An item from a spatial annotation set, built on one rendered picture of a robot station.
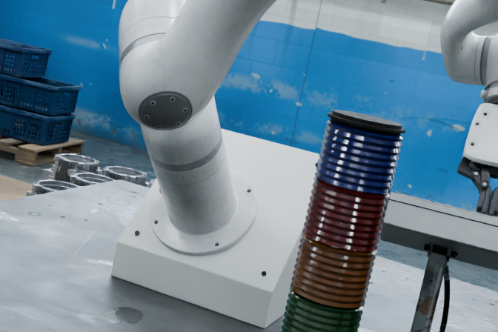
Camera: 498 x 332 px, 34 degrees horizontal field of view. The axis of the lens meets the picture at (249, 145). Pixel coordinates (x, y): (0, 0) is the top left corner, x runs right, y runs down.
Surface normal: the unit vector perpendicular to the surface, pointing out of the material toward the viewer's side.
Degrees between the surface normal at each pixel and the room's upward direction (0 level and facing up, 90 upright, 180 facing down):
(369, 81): 90
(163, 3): 38
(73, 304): 0
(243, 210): 45
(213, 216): 116
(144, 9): 49
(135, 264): 90
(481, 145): 57
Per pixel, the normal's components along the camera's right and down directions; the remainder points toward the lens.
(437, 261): -0.27, 0.08
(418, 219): -0.12, -0.44
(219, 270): -0.12, -0.65
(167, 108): 0.23, 0.57
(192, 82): 0.42, 0.44
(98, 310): 0.20, -0.97
